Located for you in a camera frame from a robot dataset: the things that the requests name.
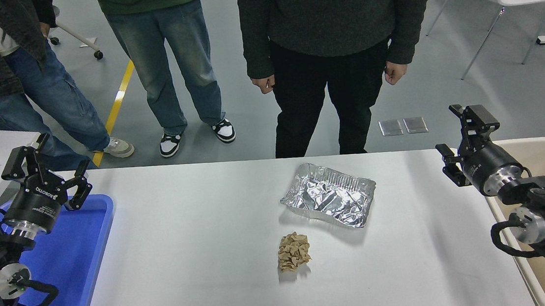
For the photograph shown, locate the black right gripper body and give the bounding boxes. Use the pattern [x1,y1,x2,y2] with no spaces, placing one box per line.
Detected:
[458,142,525,198]

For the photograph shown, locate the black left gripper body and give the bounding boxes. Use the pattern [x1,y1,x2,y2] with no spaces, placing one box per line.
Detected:
[0,171,70,237]

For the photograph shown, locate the foil tray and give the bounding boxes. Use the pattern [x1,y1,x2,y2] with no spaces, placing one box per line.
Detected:
[277,157,380,235]

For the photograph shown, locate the tan paper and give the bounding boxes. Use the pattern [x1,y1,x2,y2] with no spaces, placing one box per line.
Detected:
[276,231,313,273]

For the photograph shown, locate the person's right hand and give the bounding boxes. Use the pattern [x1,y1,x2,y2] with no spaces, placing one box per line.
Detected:
[251,75,277,95]

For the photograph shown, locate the metal floor plate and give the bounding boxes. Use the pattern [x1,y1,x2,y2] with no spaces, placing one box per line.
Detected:
[379,118,403,137]
[403,116,429,135]

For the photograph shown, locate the blue plastic tray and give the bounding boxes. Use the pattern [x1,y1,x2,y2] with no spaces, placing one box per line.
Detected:
[0,192,123,306]

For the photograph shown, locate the person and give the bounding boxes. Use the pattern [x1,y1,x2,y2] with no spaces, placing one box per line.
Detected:
[93,0,238,164]
[237,0,454,164]
[0,0,136,177]

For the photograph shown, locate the grey office chair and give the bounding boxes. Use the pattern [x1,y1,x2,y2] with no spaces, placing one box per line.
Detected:
[47,15,104,64]

